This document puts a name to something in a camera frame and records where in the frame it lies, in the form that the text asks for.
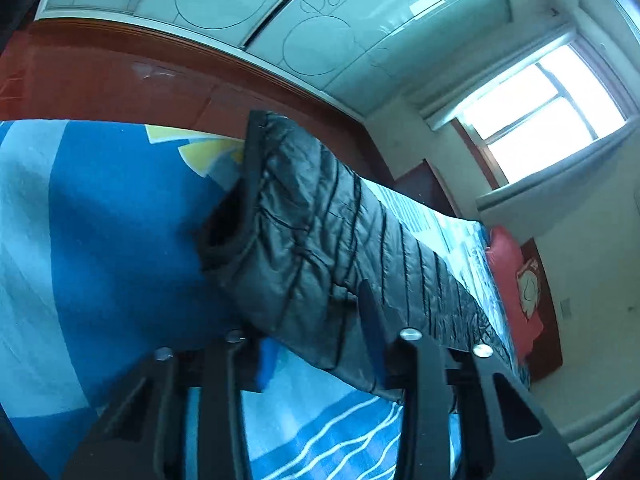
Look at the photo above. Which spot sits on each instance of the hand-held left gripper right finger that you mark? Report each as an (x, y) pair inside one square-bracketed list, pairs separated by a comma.
[(372, 332)]

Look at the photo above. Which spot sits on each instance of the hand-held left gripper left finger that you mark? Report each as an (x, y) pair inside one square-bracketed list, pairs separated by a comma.
[(264, 366)]

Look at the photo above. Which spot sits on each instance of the black puffer jacket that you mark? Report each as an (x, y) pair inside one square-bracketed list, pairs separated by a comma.
[(310, 220)]

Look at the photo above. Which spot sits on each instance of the red printed pillow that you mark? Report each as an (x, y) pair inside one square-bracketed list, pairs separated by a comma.
[(507, 270)]

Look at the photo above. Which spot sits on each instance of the dark wooden nightstand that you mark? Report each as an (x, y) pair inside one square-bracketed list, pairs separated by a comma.
[(425, 187)]

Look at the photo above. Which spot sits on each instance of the dark wooden headboard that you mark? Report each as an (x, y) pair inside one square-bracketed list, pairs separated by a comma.
[(547, 340)]

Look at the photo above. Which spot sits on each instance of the blue patterned bed sheet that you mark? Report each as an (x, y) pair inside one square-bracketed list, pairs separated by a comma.
[(110, 240)]

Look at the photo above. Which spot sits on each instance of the white curtain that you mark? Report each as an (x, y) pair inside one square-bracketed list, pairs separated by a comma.
[(490, 67), (560, 180)]

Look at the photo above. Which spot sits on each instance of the white framed window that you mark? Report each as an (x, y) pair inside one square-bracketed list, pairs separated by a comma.
[(545, 110)]

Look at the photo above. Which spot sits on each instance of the glass door wardrobe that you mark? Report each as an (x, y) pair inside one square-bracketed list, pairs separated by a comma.
[(240, 5)]

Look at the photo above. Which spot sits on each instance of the white wall outlet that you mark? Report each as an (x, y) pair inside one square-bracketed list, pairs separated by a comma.
[(567, 308)]

